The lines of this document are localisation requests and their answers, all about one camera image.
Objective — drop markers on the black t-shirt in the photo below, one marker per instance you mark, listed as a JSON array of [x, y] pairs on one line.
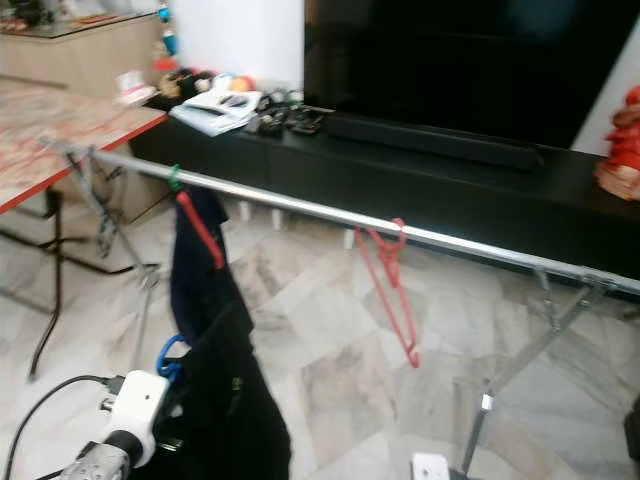
[[240, 420]]

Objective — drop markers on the thin black hanger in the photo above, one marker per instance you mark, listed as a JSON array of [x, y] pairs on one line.
[[105, 210]]

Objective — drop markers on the black flat television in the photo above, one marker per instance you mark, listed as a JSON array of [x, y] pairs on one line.
[[460, 60]]

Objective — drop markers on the gold and blue trophy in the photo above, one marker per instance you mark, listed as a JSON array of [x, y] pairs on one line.
[[166, 38]]

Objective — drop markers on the black soundbar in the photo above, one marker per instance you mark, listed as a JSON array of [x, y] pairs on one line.
[[430, 142]]

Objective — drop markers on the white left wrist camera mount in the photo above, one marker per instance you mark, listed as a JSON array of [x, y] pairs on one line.
[[138, 405]]

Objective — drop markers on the stack of white papers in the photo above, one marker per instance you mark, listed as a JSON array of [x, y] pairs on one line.
[[215, 110]]

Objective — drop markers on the red laughing Buddha statue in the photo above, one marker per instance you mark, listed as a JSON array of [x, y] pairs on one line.
[[622, 150]]

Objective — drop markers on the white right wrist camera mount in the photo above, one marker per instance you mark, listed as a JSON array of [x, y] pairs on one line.
[[430, 467]]

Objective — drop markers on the pink tissue pack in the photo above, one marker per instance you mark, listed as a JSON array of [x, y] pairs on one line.
[[132, 90]]

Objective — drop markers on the green plastic hanger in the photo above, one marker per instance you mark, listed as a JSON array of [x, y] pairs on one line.
[[173, 178]]

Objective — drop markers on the silver metal clothes rack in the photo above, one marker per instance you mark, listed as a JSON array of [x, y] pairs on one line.
[[310, 209]]

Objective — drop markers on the small black box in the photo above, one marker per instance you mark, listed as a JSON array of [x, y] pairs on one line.
[[302, 123]]

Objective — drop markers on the light wooden cabinet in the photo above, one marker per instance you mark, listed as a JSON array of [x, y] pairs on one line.
[[70, 62]]

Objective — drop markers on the red plastic hanger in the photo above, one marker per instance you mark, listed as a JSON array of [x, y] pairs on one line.
[[387, 300]]

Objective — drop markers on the navy shirt with red trim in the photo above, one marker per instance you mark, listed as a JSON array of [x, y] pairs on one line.
[[195, 285]]

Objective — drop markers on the black television console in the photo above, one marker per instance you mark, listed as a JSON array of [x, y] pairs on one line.
[[440, 200]]

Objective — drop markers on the blue plastic hanger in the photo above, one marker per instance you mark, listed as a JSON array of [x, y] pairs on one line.
[[160, 355]]

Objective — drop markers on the marble pattern folding table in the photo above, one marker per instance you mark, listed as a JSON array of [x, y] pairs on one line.
[[60, 140]]

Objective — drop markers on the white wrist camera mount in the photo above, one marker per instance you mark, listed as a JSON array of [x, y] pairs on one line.
[[430, 467], [138, 405]]

